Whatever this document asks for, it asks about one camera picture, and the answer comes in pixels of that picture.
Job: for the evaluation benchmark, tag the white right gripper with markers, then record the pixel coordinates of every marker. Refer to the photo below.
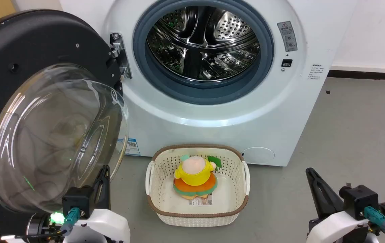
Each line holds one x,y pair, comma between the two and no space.
339,226

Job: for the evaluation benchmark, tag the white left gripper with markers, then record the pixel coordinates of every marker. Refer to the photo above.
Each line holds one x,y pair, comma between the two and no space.
106,224

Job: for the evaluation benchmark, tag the black round glass washer door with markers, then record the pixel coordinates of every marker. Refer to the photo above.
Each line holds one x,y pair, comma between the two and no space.
27,40

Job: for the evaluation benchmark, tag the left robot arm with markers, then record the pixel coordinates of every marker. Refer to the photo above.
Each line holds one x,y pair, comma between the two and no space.
38,226

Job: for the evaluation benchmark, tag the white front-load washing machine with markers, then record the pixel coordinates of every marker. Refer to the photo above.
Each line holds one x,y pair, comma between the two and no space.
212,135

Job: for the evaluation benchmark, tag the black door latch slot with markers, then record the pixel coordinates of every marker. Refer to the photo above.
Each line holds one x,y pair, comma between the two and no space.
286,62

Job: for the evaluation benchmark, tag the blue energy label sticker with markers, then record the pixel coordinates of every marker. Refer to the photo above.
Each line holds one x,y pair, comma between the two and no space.
133,147

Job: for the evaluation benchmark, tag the round white filter cover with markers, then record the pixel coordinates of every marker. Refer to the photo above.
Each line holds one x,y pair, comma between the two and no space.
258,156

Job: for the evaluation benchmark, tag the cream plastic laundry basket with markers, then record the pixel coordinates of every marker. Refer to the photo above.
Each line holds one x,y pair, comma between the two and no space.
232,189

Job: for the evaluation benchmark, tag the yellow orange plush doll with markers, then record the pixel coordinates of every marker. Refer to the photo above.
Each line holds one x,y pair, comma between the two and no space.
195,177

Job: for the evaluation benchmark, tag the white doll tag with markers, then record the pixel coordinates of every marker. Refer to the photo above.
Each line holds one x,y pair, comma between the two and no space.
200,201

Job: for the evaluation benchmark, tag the white text label sticker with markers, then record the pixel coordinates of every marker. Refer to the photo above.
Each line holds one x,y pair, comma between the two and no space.
314,71

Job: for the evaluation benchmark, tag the grey warning sticker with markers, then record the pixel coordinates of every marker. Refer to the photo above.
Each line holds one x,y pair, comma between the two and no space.
287,36

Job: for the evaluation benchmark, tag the steel perforated washer drum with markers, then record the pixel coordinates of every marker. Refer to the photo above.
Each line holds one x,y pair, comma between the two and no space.
227,30

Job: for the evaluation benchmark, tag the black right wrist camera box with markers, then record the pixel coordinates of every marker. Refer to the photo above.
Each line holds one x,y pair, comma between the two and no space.
359,200

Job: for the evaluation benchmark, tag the dark wall baseboard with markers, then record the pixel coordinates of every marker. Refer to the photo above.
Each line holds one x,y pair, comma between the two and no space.
367,75

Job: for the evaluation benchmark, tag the metal door hinge bracket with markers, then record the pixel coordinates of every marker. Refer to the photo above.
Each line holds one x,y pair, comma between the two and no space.
119,50

